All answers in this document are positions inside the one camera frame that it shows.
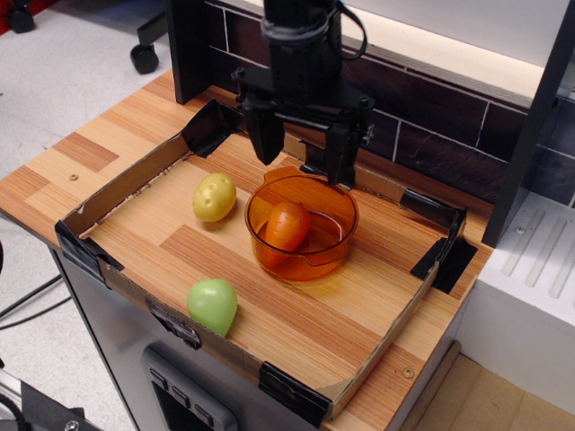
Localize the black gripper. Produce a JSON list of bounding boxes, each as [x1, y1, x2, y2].
[[233, 33, 374, 185]]

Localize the orange toy carrot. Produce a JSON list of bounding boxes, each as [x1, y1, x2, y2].
[[261, 202, 311, 268]]

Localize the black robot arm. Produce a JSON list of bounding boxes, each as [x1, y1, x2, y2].
[[233, 1, 375, 189]]

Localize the transparent orange plastic pot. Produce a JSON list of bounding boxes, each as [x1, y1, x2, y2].
[[244, 167, 359, 281]]

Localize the yellow toy potato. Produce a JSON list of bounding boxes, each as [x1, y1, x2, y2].
[[192, 172, 236, 223]]

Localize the black office chair caster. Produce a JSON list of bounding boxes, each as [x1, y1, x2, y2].
[[130, 12, 167, 75]]

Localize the green toy pear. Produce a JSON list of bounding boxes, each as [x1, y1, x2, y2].
[[187, 278, 237, 337]]

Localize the grey control panel with buttons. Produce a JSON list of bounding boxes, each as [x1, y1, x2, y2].
[[141, 347, 239, 431]]

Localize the dark upright post left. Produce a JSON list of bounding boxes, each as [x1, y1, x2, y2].
[[165, 0, 222, 104]]

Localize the dark grey upright post right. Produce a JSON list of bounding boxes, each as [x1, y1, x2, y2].
[[482, 1, 574, 247]]

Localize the black floor cables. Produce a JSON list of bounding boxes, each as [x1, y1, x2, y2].
[[0, 273, 72, 331]]

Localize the black metal bracket bottom left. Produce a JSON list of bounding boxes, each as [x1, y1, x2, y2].
[[1, 368, 100, 431]]

